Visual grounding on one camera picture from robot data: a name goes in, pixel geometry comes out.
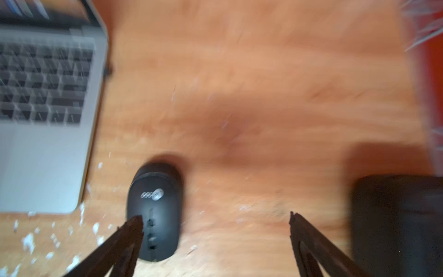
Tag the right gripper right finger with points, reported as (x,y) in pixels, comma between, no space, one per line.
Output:
(313,251)

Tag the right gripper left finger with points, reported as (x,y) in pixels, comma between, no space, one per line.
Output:
(117,256)

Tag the black wireless mouse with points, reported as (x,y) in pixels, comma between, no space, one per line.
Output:
(156,194)

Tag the silver open laptop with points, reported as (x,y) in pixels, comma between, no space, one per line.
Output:
(53,63)

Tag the black oval pad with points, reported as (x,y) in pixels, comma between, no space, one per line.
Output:
(397,225)

